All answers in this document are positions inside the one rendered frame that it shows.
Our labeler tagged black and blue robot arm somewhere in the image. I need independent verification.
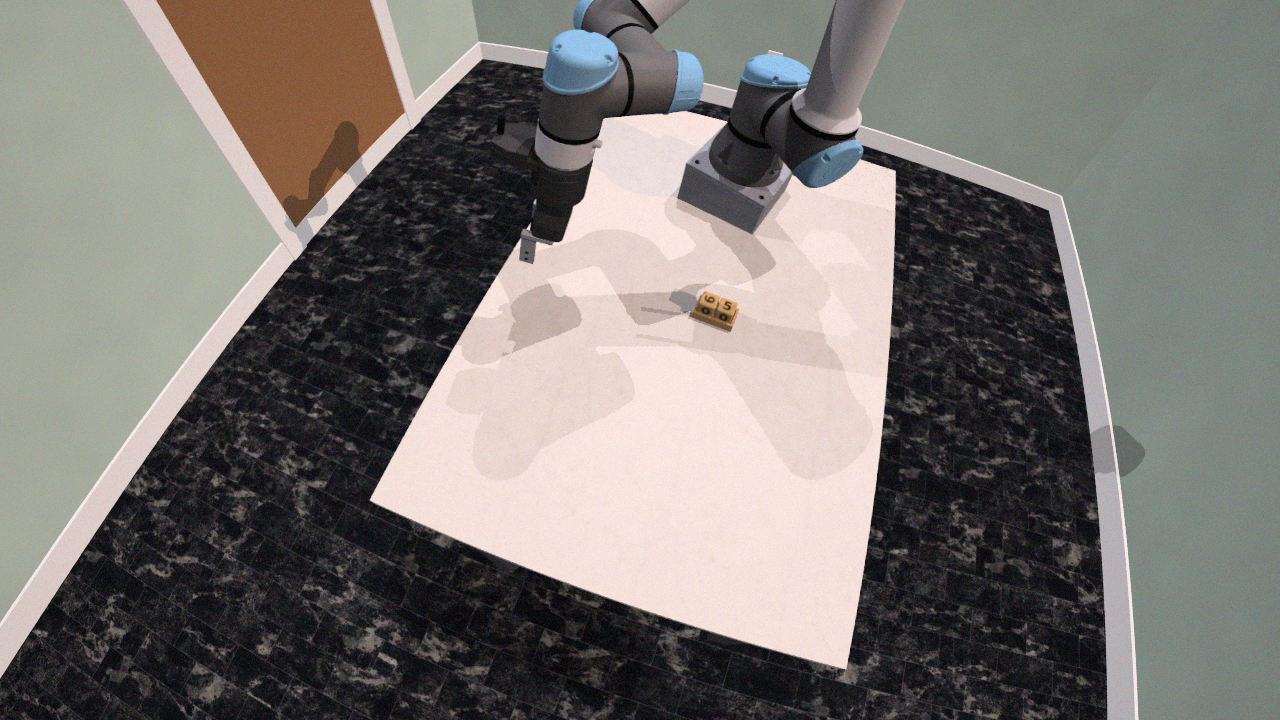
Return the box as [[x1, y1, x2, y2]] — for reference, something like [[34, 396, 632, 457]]
[[538, 0, 905, 188]]

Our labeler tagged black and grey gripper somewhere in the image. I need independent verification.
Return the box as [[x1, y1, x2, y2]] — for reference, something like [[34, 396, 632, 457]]
[[490, 115, 602, 264]]

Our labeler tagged brown number cube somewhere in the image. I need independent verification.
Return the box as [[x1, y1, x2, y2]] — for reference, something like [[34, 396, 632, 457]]
[[716, 299, 737, 324], [698, 291, 721, 316]]

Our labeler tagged brown wooden tray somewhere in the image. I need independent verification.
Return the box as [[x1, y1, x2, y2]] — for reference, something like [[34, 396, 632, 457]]
[[692, 295, 739, 332]]

